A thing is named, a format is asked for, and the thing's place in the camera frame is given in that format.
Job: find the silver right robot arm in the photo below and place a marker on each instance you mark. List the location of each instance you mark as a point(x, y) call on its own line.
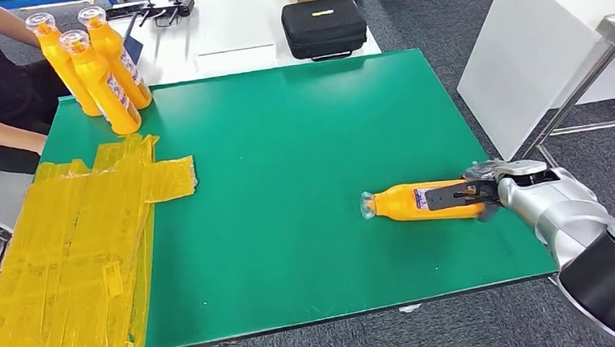
point(575, 228)

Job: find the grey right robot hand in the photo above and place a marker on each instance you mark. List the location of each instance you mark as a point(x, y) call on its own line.
point(480, 170)

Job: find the black carrying case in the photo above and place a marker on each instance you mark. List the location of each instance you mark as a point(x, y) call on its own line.
point(323, 28)

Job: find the white table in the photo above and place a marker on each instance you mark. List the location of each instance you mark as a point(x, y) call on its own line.
point(229, 19)

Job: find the yellow taped plastic sheet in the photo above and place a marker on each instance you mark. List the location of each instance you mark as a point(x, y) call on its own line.
point(72, 256)

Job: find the black remote controller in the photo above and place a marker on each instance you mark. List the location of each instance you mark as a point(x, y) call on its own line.
point(183, 5)

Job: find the white flat sheet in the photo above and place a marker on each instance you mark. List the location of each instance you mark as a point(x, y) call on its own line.
point(238, 59)

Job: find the black phone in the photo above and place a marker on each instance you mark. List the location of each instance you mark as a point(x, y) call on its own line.
point(124, 11)

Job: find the person's left forearm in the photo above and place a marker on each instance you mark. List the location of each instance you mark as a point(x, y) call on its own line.
point(7, 23)

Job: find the white panel desk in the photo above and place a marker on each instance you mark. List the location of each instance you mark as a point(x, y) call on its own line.
point(538, 39)

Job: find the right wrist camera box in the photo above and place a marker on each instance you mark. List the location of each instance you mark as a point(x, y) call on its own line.
point(447, 197)

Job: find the orange detergent bottle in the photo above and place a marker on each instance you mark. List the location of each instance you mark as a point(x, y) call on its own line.
point(114, 50)
point(60, 65)
point(398, 203)
point(100, 84)

